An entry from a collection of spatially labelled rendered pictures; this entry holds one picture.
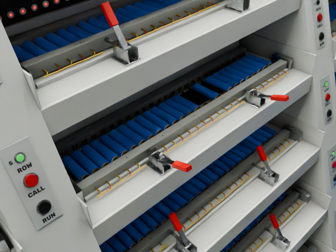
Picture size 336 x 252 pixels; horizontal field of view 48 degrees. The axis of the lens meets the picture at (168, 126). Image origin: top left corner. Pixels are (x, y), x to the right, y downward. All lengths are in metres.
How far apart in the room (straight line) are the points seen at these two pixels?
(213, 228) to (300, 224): 0.34
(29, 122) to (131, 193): 0.21
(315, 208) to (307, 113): 0.28
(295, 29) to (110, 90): 0.50
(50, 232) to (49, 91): 0.19
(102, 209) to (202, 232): 0.26
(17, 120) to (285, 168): 0.64
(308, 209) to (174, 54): 0.66
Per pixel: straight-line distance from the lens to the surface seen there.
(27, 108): 0.50
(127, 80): 0.57
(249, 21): 0.75
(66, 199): 0.55
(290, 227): 1.07
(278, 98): 0.76
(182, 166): 0.59
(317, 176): 1.08
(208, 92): 0.81
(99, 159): 0.66
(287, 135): 1.01
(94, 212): 0.61
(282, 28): 0.94
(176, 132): 0.70
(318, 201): 1.13
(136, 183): 0.63
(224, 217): 0.82
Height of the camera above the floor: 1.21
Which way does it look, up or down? 23 degrees down
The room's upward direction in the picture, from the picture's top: 16 degrees counter-clockwise
